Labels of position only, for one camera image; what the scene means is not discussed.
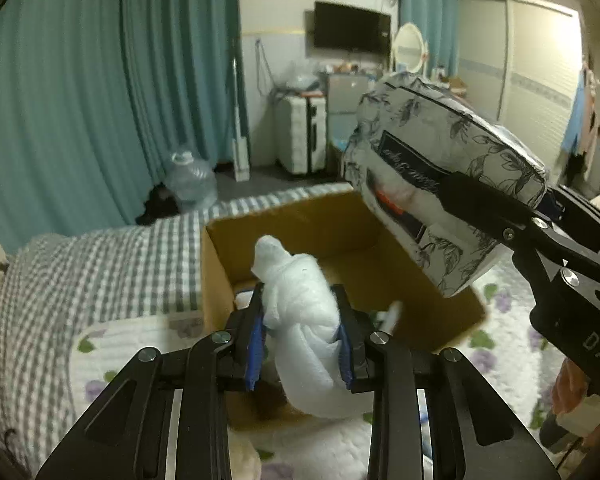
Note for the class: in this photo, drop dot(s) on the cardboard box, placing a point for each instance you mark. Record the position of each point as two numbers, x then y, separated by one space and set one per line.
300 250

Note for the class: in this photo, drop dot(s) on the white small item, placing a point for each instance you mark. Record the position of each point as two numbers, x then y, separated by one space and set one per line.
391 317

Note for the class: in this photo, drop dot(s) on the teal curtain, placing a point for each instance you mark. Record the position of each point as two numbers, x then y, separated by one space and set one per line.
425 15
95 85

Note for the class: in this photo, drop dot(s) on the white suitcase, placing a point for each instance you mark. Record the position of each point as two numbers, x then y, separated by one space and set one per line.
302 133

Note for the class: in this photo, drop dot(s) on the gingham bed cover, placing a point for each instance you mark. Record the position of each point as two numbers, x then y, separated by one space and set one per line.
95 280

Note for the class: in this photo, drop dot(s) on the oval white mirror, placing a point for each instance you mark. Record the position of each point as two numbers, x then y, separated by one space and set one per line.
409 46

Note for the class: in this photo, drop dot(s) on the hanging clothes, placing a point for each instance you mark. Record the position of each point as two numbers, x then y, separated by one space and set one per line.
585 120

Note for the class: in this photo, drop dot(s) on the clear water jug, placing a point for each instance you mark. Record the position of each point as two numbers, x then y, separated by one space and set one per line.
190 180

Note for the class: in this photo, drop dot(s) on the white sliding wardrobe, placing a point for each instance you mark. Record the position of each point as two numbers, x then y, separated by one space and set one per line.
525 75

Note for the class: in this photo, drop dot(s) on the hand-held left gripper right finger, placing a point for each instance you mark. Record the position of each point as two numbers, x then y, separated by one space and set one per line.
344 345

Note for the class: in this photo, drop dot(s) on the grey cabinet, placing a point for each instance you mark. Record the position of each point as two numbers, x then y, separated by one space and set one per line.
350 105

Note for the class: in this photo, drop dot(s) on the clear plastic bag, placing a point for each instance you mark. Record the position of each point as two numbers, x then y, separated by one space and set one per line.
298 78

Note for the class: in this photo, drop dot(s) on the white cloth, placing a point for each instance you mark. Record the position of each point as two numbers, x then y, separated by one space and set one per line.
305 330

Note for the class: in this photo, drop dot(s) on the floral white quilt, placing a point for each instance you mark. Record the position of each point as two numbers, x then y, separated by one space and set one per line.
500 320

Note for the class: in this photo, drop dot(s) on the black wall television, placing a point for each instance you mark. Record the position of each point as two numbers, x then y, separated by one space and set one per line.
352 27

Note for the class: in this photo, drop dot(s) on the floral tissue pack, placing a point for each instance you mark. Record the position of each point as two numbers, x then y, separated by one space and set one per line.
445 170

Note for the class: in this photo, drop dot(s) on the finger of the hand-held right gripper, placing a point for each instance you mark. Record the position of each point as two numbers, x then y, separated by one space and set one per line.
485 207
575 215

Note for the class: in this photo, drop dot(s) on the person's right hand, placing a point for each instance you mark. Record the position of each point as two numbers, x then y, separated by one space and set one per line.
566 390

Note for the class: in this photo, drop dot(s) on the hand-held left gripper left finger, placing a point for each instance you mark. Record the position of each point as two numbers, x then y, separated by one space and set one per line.
253 340

